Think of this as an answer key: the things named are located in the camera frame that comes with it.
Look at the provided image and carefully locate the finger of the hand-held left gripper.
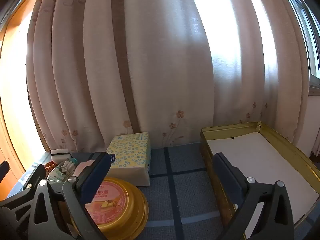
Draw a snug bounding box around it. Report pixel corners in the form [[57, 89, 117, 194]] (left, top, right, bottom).
[[22, 164, 47, 193], [0, 160, 10, 180]]

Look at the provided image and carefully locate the gold metal tin box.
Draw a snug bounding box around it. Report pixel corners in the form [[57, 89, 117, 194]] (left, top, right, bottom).
[[200, 121, 320, 240]]

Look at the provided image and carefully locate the white paper liner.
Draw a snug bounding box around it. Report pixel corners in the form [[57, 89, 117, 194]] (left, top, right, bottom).
[[207, 132, 320, 233]]

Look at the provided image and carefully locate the yellow round container pink lid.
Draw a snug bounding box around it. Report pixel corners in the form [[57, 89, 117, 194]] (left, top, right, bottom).
[[71, 177, 149, 240]]

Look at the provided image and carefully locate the blue plaid cloth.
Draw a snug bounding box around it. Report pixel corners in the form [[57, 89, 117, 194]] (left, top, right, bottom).
[[17, 145, 240, 240]]

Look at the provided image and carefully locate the wooden door frame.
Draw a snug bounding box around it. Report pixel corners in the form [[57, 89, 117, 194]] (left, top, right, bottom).
[[0, 0, 48, 200]]

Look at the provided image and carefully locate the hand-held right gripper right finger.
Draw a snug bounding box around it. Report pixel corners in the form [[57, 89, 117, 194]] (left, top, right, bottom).
[[213, 152, 295, 240]]

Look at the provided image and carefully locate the yellow patterned tissue pack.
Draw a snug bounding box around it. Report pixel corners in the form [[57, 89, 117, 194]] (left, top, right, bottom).
[[105, 131, 152, 187]]

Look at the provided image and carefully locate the beige floral curtain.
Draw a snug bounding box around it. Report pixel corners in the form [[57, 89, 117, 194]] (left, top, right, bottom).
[[25, 0, 313, 155]]

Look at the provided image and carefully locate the clear plastic bag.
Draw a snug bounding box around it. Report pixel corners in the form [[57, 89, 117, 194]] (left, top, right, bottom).
[[47, 165, 72, 183]]

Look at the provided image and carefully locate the dark blue tray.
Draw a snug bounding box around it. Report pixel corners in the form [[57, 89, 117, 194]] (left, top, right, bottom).
[[70, 152, 108, 162]]

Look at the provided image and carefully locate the white sponge block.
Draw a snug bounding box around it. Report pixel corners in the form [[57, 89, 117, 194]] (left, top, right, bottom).
[[50, 149, 71, 164]]

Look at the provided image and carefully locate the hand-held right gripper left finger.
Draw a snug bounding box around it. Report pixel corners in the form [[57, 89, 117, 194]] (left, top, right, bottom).
[[15, 152, 112, 240]]

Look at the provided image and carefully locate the window frame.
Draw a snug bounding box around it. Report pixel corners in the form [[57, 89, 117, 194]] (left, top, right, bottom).
[[280, 0, 320, 95]]

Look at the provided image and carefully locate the pink fluffy puff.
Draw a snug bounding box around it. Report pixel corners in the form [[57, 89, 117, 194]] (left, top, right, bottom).
[[74, 160, 96, 178]]

